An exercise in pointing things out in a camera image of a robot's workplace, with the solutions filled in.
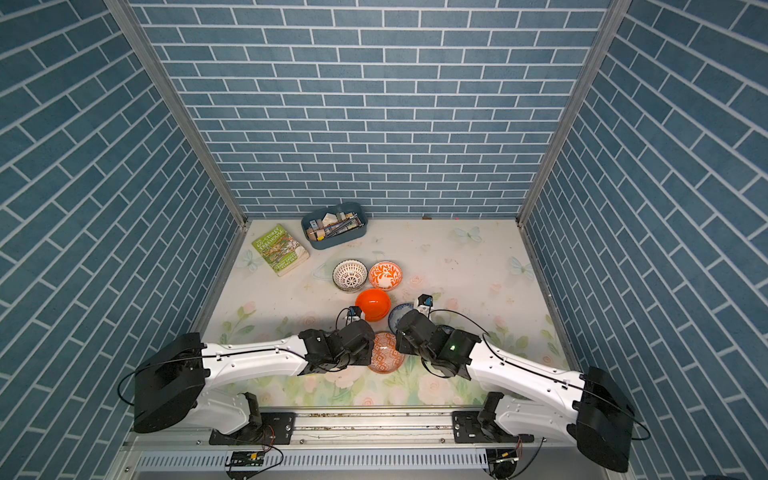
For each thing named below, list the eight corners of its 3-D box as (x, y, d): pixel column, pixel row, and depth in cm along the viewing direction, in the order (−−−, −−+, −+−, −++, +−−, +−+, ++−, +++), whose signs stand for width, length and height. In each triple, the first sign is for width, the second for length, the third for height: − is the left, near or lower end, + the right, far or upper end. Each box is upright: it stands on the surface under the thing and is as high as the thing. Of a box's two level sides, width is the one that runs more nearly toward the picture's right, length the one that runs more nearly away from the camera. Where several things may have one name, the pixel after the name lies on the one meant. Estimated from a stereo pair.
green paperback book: (252, 247, 114) (248, 240, 111) (282, 230, 120) (279, 223, 117) (280, 278, 105) (276, 272, 102) (310, 258, 111) (308, 252, 108)
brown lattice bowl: (333, 294, 100) (330, 284, 95) (337, 270, 107) (334, 259, 102) (366, 294, 100) (365, 284, 95) (368, 270, 107) (367, 259, 102)
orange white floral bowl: (369, 291, 102) (368, 284, 98) (371, 267, 108) (370, 260, 104) (402, 291, 102) (402, 284, 98) (402, 268, 108) (402, 260, 105)
